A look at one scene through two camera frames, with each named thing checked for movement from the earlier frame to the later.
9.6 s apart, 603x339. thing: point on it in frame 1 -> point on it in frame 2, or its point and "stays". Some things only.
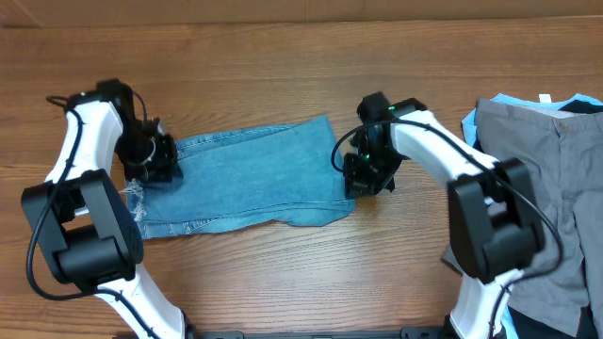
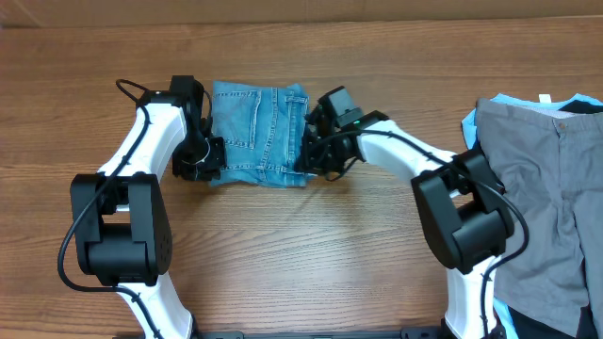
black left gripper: x=166 y=166 -> x=213 y=168
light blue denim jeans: x=292 y=173 -> x=262 y=129
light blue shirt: x=544 y=105 stays
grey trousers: x=563 y=156 stays
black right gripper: x=364 y=176 -> x=310 y=147
